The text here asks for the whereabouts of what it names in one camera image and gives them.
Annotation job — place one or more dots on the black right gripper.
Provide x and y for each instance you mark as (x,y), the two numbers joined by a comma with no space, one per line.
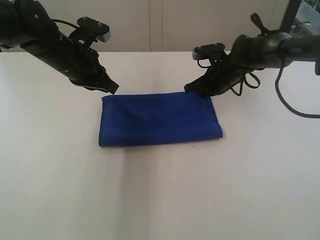
(226,74)

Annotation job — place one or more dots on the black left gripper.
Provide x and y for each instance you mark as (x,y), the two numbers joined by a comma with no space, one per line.
(80,65)

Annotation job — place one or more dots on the blue towel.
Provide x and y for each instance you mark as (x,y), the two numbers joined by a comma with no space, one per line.
(132,120)

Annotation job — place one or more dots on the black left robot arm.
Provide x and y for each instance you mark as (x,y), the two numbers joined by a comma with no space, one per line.
(12,33)

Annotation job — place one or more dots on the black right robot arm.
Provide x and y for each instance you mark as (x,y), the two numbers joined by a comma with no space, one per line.
(249,54)

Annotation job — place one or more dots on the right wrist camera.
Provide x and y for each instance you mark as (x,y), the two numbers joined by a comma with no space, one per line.
(212,52)

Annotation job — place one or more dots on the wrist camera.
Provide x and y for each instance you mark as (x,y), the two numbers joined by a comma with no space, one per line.
(212,52)
(90,31)

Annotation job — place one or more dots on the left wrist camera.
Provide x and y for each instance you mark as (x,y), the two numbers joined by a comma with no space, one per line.
(90,31)

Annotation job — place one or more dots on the window with dark frame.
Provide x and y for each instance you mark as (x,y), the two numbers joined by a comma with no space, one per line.
(302,18)

